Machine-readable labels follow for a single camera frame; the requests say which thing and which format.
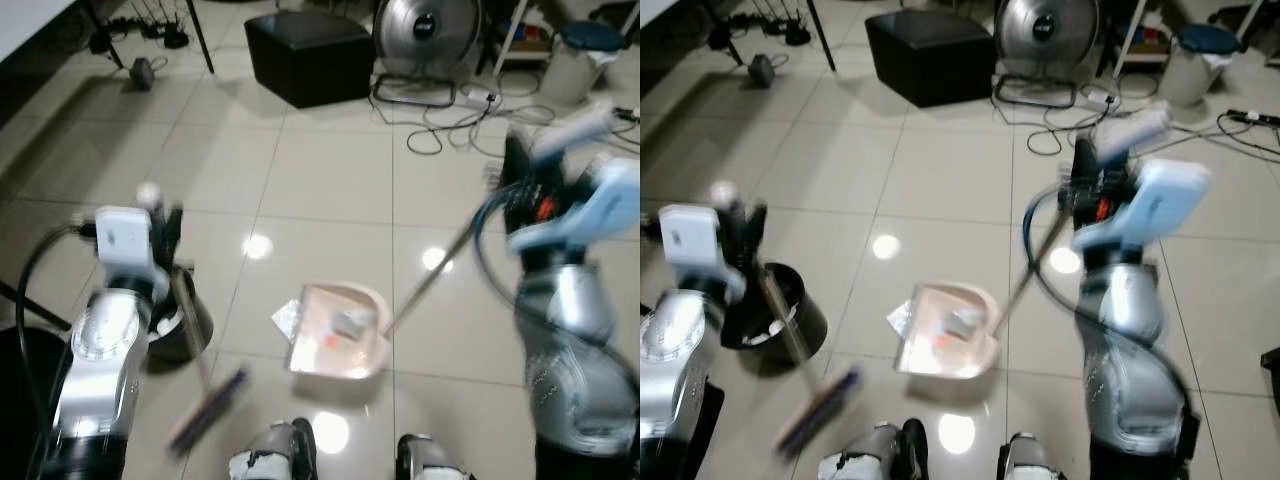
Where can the pale blue right wrist camera mount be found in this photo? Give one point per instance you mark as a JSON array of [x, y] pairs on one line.
[[590, 205], [1160, 200]]

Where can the grey paper scrap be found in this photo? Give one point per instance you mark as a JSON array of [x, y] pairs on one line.
[[966, 322], [355, 322]]

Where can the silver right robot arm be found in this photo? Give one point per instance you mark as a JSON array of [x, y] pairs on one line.
[[1135, 380], [575, 380]]

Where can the black round waste bin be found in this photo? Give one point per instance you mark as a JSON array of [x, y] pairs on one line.
[[800, 305], [195, 320]]

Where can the silver crumpled wrapper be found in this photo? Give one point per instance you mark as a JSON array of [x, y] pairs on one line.
[[286, 318], [900, 318]]

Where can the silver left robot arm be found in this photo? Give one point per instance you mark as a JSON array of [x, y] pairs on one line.
[[100, 350], [675, 350]]

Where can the black power strip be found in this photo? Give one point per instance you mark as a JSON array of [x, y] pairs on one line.
[[1255, 117], [628, 113]]

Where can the black cube ottoman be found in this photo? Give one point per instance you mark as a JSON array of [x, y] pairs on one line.
[[930, 55], [310, 55]]

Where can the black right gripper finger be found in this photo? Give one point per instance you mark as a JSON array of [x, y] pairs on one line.
[[522, 160], [1086, 160]]

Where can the black router with antennas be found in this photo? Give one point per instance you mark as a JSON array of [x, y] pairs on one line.
[[172, 38], [797, 36]]

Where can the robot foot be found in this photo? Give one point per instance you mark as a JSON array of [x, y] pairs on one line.
[[870, 455], [430, 460], [1030, 460], [270, 455]]

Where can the white power strip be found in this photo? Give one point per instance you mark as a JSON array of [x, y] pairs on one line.
[[1102, 98], [480, 97]]

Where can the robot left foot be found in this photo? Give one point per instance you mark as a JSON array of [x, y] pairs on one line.
[[870, 455], [270, 455]]

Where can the white table with black legs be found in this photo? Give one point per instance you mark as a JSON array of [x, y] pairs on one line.
[[30, 20], [822, 35]]

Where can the silver floor fan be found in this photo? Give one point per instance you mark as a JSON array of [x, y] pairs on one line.
[[1045, 35], [425, 35]]

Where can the white metal stand legs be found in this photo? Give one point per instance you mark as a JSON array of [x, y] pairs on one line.
[[510, 35], [1128, 35]]

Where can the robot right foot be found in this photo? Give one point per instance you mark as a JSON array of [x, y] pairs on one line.
[[1030, 460], [430, 460]]

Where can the white bin with blue lid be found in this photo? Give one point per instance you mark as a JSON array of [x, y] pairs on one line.
[[580, 65], [1200, 70]]

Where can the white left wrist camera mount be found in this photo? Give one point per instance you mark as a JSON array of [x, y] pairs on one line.
[[690, 240], [125, 240]]

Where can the small grey power adapter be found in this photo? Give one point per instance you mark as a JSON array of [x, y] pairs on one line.
[[762, 71], [142, 74]]

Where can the broom with dark bristles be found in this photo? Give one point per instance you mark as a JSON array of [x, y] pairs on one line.
[[820, 412], [210, 415]]

